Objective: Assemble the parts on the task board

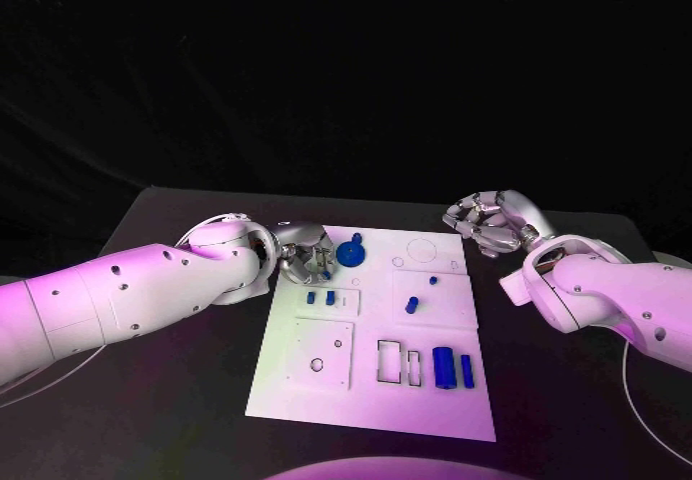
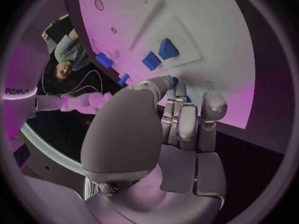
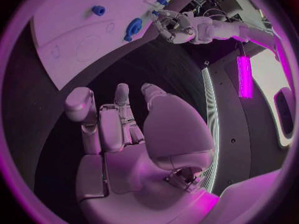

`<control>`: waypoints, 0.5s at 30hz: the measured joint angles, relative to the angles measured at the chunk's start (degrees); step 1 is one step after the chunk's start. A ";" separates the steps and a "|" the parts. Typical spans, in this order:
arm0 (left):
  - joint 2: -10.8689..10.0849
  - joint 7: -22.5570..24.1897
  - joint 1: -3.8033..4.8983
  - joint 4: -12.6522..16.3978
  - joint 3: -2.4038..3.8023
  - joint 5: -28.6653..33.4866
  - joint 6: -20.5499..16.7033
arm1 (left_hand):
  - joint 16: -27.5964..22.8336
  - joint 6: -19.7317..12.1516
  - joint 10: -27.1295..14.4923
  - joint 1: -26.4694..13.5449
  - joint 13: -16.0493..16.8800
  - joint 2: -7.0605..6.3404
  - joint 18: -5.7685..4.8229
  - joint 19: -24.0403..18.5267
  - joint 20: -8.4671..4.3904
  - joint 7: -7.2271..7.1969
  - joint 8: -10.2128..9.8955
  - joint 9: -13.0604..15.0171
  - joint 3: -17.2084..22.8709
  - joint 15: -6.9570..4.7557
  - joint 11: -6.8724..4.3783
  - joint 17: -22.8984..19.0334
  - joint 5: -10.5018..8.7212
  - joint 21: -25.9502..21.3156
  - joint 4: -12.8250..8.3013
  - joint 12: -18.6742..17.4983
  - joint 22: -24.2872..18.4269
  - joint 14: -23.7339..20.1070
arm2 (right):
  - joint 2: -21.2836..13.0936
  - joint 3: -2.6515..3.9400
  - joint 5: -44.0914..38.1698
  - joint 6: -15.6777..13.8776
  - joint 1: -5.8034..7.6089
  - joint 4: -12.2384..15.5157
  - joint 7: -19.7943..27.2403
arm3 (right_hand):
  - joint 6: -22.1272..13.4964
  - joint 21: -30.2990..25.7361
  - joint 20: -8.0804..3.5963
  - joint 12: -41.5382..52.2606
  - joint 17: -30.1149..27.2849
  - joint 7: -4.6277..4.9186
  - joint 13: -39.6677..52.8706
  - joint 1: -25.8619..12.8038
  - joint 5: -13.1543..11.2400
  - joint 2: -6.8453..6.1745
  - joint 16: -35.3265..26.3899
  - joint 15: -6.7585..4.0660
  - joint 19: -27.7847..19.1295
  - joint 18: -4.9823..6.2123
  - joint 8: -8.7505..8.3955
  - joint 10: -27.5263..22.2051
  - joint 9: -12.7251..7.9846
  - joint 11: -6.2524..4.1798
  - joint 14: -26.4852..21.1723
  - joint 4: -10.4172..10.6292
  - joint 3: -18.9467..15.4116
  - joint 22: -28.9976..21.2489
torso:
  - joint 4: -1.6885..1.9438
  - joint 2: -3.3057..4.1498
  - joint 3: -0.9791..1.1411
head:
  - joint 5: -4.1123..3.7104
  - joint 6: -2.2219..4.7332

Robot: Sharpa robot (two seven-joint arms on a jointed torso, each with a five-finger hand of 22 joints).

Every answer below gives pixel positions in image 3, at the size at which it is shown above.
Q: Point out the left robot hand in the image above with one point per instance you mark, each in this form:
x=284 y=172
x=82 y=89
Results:
x=171 y=25

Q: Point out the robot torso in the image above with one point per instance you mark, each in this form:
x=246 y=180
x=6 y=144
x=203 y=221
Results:
x=245 y=125

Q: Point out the glowing light bar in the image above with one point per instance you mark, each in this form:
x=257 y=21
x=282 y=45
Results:
x=244 y=76

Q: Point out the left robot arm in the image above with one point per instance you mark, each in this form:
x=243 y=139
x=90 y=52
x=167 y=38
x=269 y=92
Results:
x=238 y=30

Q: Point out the blue gear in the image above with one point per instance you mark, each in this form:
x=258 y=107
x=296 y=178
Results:
x=134 y=27

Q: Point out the blue block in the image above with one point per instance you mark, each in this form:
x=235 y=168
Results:
x=154 y=13

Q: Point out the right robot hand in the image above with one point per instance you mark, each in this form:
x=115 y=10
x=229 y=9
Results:
x=130 y=171

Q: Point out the blue plug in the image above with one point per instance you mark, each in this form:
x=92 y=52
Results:
x=161 y=1

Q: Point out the blue peg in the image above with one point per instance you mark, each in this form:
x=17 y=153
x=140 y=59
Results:
x=98 y=10

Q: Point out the white task board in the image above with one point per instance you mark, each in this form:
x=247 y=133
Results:
x=77 y=31

